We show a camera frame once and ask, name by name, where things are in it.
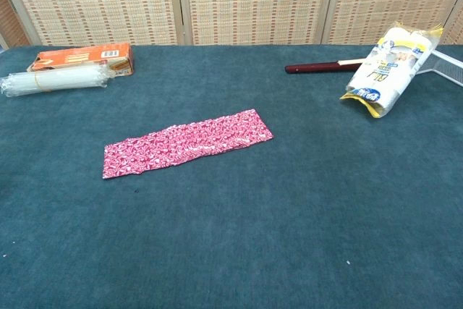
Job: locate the pink patterned snack packet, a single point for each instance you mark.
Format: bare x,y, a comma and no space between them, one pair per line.
210,133

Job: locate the dark red folded fan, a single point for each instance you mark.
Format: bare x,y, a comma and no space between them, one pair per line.
311,67

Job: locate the yellow white snack bag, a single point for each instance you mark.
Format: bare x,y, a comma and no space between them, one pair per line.
387,70

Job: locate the orange cardboard box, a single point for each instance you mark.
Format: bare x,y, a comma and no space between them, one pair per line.
79,56

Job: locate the clear plastic tube pack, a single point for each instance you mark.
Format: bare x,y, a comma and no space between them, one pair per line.
54,80

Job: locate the white metal mesh rack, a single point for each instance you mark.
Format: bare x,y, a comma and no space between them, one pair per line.
446,70

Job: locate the reddish woven screen panel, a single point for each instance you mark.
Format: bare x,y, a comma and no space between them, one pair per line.
9,23

